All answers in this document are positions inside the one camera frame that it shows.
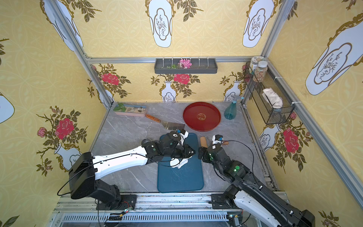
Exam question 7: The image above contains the white dough lump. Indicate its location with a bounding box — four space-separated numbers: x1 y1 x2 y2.
170 159 189 169

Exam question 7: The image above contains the wooden rolling pin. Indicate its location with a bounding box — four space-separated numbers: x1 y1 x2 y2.
200 136 229 148

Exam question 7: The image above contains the teal plastic tray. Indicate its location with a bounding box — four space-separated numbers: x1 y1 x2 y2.
157 132 205 194

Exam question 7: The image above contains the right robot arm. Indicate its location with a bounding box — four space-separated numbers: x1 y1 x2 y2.
198 144 315 227

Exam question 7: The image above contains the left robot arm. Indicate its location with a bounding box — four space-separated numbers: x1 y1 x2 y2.
68 130 196 210

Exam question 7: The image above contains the red round tray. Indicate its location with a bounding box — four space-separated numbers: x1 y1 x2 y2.
183 102 221 132

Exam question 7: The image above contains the green spray bottle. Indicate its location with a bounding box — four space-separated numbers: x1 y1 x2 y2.
224 96 244 120

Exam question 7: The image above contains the pink rectangular planter box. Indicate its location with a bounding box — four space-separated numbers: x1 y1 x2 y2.
113 103 147 117

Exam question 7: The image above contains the beige cloth in basket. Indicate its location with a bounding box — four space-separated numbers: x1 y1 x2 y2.
262 88 283 109

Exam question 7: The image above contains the pink artificial flower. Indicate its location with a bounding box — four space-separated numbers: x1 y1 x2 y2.
178 59 192 69

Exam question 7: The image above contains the spice jar white lid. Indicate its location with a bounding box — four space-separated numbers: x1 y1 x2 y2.
253 61 268 82

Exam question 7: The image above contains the jar with patterned lid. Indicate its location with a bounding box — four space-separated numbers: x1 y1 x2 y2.
249 56 266 74

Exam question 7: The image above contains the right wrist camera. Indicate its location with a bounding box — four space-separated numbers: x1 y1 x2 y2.
212 134 224 144

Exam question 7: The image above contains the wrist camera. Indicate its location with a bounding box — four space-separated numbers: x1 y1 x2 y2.
177 129 189 146
212 134 224 144

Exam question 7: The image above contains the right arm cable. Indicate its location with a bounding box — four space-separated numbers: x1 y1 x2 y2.
222 139 256 182

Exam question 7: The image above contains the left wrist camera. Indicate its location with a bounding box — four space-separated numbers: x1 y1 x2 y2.
177 129 189 146

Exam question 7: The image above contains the metal dough scraper wooden handle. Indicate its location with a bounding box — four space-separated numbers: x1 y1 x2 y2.
145 114 185 131

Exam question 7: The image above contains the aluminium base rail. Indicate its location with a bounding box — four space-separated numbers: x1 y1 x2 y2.
48 191 300 227

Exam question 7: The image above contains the black wire basket shelf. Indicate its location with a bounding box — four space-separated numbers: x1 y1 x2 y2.
244 62 295 124

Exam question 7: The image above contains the grey wall shelf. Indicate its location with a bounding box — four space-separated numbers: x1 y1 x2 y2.
154 57 218 74

